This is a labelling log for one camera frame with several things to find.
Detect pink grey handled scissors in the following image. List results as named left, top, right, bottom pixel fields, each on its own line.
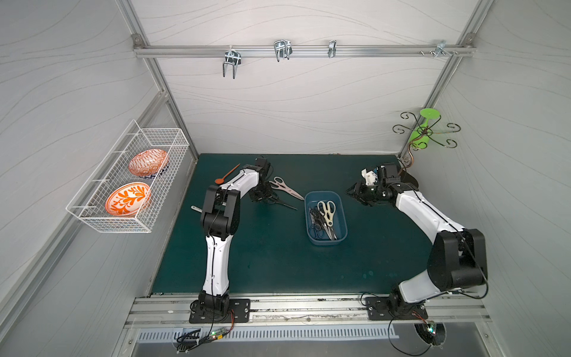
left=269, top=176, right=304, bottom=201

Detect cream handled kitchen scissors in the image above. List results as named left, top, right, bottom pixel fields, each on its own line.
left=318, top=201, right=337, bottom=240

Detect blue plastic storage box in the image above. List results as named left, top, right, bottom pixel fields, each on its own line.
left=304, top=190, right=348, bottom=246

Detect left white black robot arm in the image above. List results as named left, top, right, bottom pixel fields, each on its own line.
left=199, top=157, right=271, bottom=315

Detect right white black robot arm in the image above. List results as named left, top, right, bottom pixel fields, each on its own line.
left=346, top=163, right=489, bottom=315

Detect orange plastic spoon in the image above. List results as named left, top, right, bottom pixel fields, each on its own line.
left=215, top=164, right=240, bottom=185

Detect green plastic cup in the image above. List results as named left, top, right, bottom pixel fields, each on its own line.
left=409, top=108, right=442, bottom=150

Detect black metal cup tree stand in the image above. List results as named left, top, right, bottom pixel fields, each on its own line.
left=392, top=108, right=462, bottom=173

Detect orange patterned bowl upper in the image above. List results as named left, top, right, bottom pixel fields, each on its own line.
left=127, top=149, right=170, bottom=179

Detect orange patterned bowl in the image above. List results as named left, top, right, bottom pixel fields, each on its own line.
left=127, top=149, right=170, bottom=179
left=105, top=181, right=151, bottom=217

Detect metal hook left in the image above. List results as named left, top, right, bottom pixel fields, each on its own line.
left=222, top=49, right=242, bottom=79

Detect orange patterned bowl lower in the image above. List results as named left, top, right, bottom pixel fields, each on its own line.
left=105, top=181, right=151, bottom=217

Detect metal hook small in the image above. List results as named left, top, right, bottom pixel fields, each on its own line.
left=328, top=40, right=337, bottom=59

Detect metal hook middle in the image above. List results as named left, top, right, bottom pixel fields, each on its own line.
left=274, top=40, right=293, bottom=62

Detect metal hook right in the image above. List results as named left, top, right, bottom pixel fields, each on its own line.
left=419, top=40, right=459, bottom=58

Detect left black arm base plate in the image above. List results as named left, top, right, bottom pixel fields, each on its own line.
left=189, top=297, right=251, bottom=324

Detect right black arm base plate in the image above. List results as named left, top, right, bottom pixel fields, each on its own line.
left=361, top=296, right=428, bottom=321

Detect white wire basket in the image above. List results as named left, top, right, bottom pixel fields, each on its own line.
left=66, top=121, right=189, bottom=234

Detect white perforated cable duct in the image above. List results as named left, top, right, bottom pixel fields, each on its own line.
left=137, top=324, right=399, bottom=345

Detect aluminium top rail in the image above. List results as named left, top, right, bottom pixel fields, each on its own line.
left=134, top=44, right=477, bottom=59

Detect aluminium rail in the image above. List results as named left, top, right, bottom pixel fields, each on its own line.
left=134, top=44, right=477, bottom=59
left=123, top=293, right=492, bottom=329

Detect aluminium front rail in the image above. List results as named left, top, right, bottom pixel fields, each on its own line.
left=123, top=293, right=492, bottom=329

